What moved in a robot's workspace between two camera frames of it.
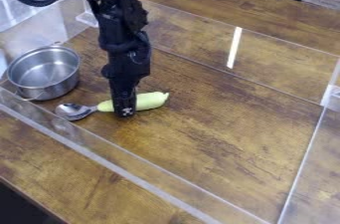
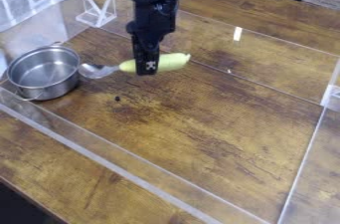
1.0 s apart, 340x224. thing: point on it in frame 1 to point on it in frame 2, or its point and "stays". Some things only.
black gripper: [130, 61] to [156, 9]
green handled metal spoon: [75, 112] to [168, 63]
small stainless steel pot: [44, 73] stays
